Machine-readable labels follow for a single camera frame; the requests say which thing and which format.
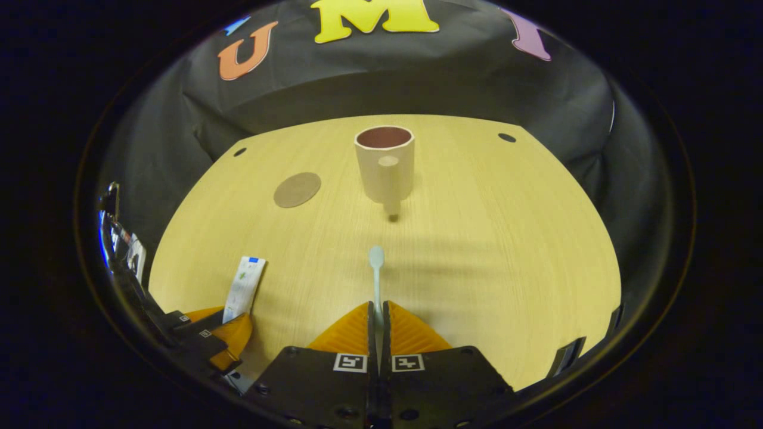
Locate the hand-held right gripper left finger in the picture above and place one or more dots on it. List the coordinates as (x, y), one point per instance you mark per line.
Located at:
(322, 387)

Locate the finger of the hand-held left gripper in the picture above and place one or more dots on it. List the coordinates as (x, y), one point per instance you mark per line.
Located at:
(194, 325)
(208, 345)

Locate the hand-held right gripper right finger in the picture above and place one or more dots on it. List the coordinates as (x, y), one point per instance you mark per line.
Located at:
(441, 387)

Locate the white toothpaste tube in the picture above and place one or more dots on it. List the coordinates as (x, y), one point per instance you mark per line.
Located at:
(244, 286)

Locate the white toothbrush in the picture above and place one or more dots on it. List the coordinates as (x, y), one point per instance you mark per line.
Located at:
(376, 257)

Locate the round brown coaster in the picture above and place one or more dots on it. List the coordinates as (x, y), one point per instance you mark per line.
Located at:
(297, 189)

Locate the beige cup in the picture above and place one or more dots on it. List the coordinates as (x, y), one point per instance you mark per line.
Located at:
(381, 179)

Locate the black backdrop cloth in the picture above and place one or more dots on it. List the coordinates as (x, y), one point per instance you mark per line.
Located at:
(417, 83)

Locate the dark bracket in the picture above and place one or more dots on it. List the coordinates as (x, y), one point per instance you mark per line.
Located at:
(566, 356)

